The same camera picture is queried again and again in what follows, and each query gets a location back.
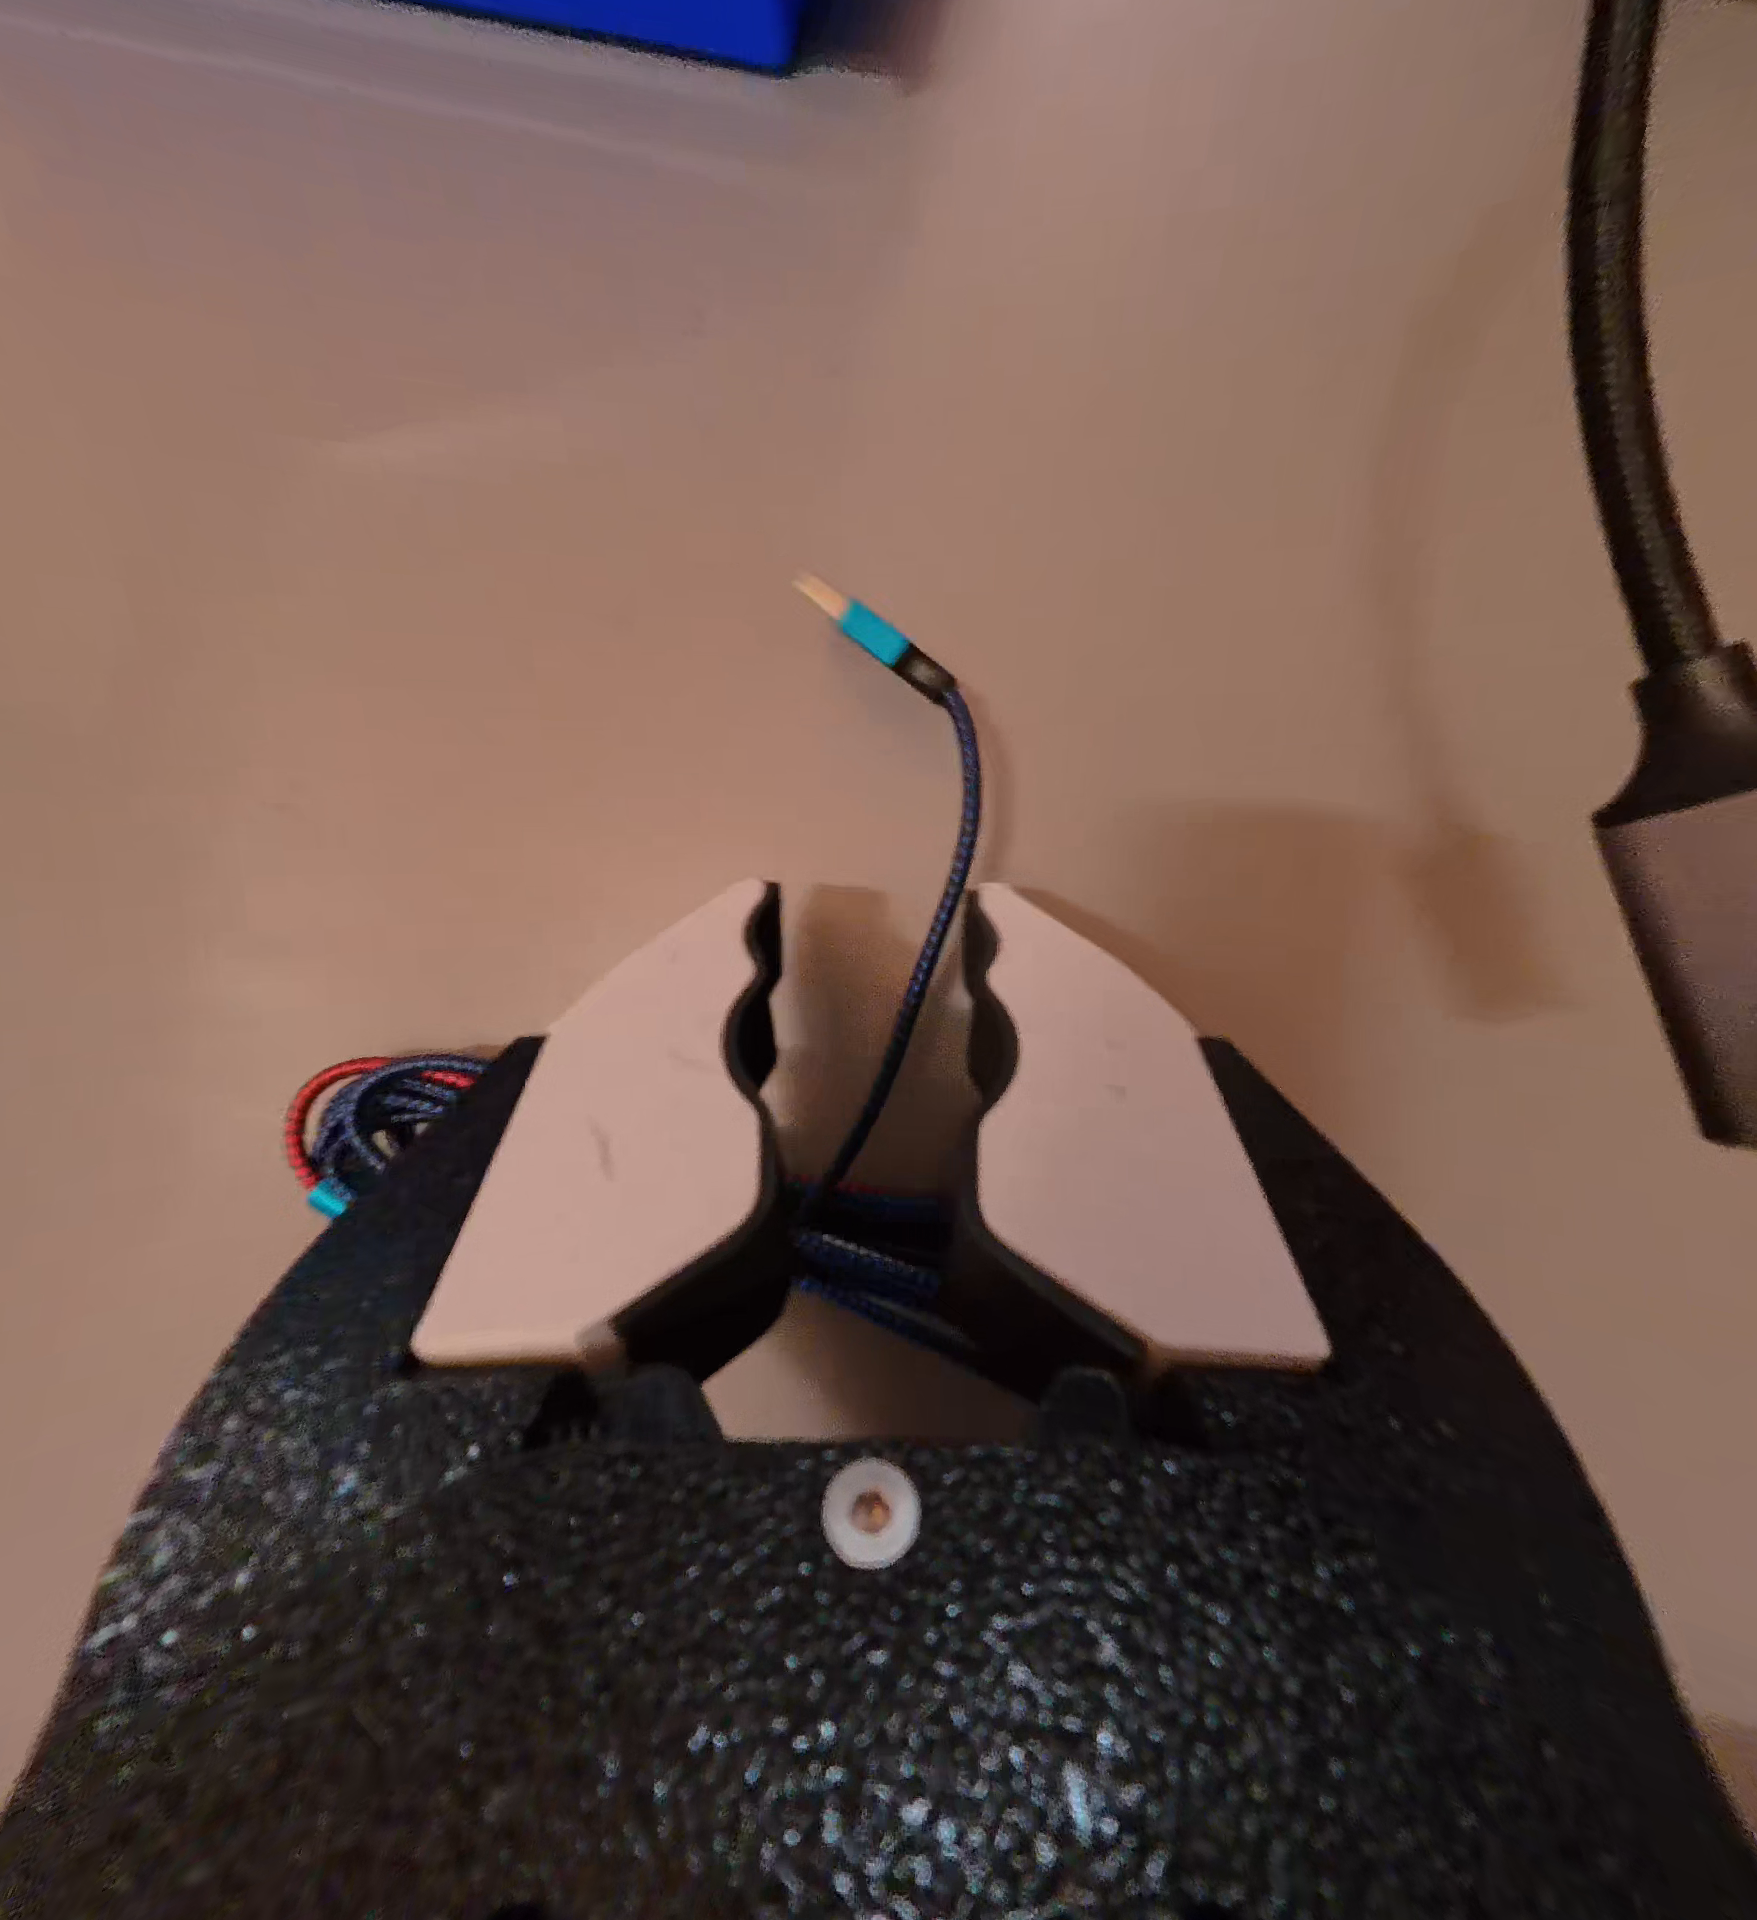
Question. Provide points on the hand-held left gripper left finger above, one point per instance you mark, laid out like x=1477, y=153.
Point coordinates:
x=594, y=1171

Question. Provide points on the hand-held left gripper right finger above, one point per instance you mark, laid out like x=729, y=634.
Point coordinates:
x=1134, y=1185

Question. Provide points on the pale desk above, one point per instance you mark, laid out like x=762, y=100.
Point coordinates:
x=368, y=600

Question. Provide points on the blue plastic bin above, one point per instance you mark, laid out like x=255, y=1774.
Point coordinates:
x=638, y=24

